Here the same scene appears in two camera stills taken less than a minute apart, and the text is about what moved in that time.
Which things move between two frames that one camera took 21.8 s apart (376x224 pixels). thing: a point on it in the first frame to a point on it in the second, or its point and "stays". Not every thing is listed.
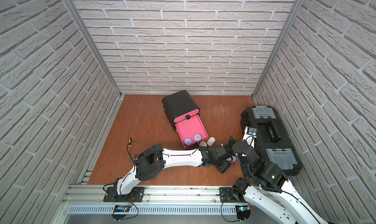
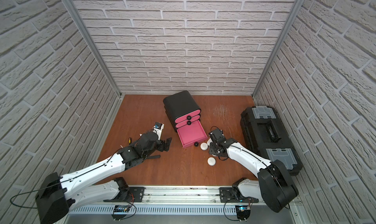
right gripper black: (231, 142) to (211, 148)
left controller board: (120, 211) stays
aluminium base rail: (91, 200) stays
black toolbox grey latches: (272, 138) stays
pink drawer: (187, 116) stays
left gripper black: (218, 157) to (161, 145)
